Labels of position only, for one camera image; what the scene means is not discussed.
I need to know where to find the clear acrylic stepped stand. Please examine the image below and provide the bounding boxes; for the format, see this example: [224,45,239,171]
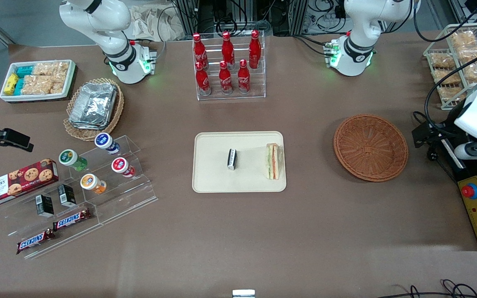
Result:
[0,135,158,260]

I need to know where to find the white rectangular snack bin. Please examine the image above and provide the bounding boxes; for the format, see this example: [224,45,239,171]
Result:
[0,60,76,102]

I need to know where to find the black power plug cable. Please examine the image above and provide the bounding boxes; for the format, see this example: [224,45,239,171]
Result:
[412,111,458,183]

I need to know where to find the red cola bottle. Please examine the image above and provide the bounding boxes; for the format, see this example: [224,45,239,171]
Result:
[221,31,236,65]
[219,60,233,95]
[193,33,209,69]
[237,59,251,94]
[195,61,212,96]
[249,30,262,69]

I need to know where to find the Snickers chocolate bar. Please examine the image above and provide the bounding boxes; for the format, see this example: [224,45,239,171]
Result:
[16,229,55,255]
[52,208,92,231]

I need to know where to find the beige plastic tray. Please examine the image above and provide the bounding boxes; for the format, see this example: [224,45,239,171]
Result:
[192,131,287,193]

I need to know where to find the light woven wicker basket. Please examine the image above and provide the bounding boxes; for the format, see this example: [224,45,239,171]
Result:
[63,78,125,142]

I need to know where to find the black box appliance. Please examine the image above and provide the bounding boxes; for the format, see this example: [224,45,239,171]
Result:
[441,139,477,178]

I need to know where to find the blue lid jar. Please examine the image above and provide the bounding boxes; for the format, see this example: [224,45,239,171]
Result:
[94,132,120,155]

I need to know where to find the white wire rack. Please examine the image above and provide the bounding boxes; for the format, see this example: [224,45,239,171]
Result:
[424,23,477,110]

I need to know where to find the black looped floor cables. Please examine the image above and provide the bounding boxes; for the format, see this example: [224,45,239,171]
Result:
[377,279,477,298]

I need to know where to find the black aluminium frame rack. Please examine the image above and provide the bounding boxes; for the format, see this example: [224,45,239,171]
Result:
[174,0,310,36]

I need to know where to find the red Walkers cookie box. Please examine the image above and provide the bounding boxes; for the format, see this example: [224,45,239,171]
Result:
[0,159,59,208]

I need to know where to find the clear rice cracker pack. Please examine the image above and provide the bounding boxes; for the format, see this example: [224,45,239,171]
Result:
[22,75,53,95]
[33,62,70,76]

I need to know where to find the clear acrylic bottle rack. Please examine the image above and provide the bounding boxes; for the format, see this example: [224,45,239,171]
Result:
[192,30,267,101]

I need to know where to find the yellow snack pack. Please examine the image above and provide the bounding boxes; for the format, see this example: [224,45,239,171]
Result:
[4,74,19,95]

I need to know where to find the brown wicker basket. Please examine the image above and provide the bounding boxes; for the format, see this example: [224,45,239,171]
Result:
[333,114,409,183]

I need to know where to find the small black carton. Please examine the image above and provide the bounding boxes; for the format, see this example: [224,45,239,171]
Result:
[36,195,54,218]
[58,184,77,207]

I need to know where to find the triangular sandwich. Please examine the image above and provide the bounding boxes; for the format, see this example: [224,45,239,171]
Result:
[265,143,283,180]

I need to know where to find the green lid jar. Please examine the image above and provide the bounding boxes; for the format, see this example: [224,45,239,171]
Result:
[59,149,87,171]

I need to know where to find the stack of foil trays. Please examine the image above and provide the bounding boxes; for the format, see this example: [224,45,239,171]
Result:
[69,83,118,130]

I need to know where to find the orange lid jar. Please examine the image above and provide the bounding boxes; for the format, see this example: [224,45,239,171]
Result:
[80,173,107,195]

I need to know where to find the red lid jar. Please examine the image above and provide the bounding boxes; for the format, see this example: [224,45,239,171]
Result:
[111,157,136,178]

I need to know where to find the crumpled beige cloth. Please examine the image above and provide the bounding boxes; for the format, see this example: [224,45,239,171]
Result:
[129,3,186,42]

